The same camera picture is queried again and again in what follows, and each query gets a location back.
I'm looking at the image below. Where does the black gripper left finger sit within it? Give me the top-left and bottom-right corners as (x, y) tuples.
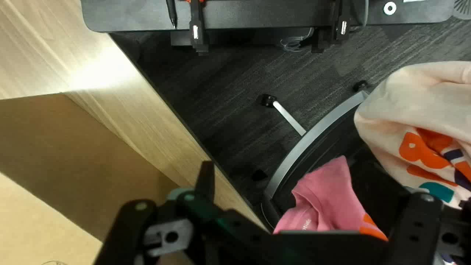
(94, 161), (276, 265)

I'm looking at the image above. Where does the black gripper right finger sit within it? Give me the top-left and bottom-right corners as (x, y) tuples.
(387, 192), (471, 265)

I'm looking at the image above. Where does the pink t-shirt orange print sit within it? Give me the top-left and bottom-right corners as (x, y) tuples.
(272, 155), (390, 243)

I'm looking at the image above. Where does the peach t-shirt colourful print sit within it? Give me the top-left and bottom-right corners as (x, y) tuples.
(352, 59), (471, 212)

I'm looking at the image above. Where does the brown cardboard box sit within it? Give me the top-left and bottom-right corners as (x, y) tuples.
(0, 93), (185, 265)

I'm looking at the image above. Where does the gray office chair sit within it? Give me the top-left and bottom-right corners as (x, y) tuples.
(251, 80), (409, 237)

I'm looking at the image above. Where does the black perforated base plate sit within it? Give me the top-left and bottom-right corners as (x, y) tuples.
(79, 0), (455, 36)

